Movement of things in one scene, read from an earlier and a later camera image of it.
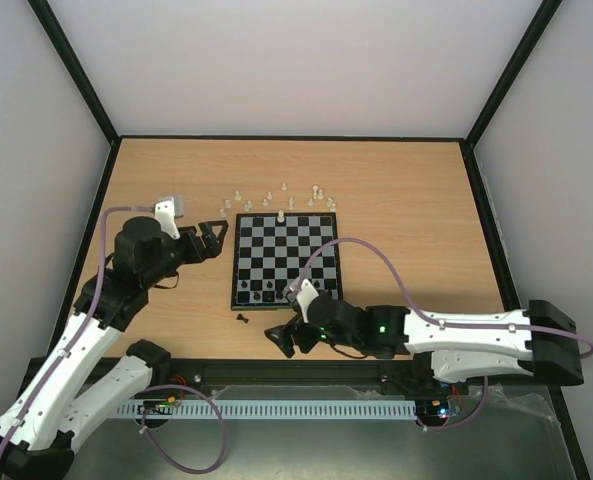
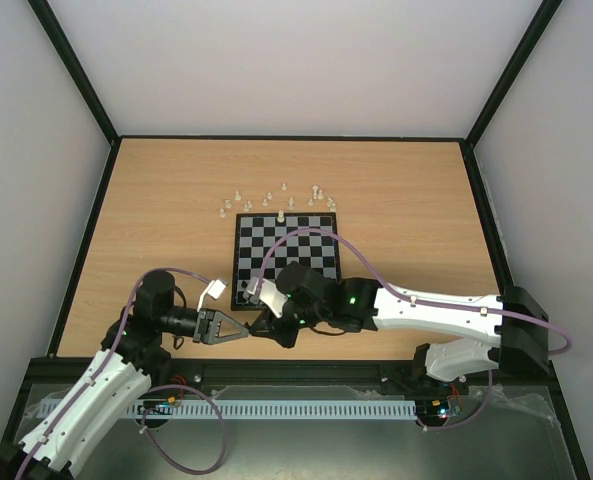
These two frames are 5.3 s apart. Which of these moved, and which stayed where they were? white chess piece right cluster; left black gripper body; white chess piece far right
Moved: left black gripper body
Stayed: white chess piece far right; white chess piece right cluster
